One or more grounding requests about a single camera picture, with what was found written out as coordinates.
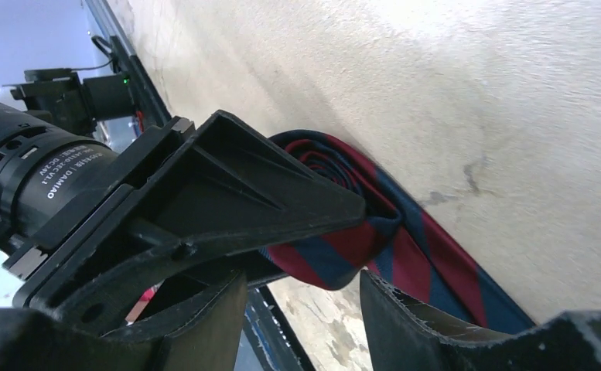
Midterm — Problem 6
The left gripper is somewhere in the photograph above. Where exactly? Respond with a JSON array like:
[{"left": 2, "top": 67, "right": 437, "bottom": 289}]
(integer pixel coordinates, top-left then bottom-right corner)
[{"left": 2, "top": 111, "right": 365, "bottom": 328}]

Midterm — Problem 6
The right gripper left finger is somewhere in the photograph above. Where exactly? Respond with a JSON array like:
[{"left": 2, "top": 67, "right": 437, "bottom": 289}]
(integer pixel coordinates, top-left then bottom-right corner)
[{"left": 0, "top": 272, "right": 248, "bottom": 370}]

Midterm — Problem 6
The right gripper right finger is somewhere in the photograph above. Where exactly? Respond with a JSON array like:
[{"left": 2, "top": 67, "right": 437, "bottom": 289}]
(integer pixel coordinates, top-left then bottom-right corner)
[{"left": 360, "top": 271, "right": 601, "bottom": 370}]

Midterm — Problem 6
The red navy striped tie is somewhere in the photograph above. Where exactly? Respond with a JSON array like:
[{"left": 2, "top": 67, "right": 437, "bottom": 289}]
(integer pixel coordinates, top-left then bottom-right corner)
[{"left": 261, "top": 130, "right": 534, "bottom": 334}]

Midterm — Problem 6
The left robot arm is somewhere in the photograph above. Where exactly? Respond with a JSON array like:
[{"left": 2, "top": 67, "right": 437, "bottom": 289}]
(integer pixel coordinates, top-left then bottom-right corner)
[{"left": 0, "top": 103, "right": 365, "bottom": 333}]

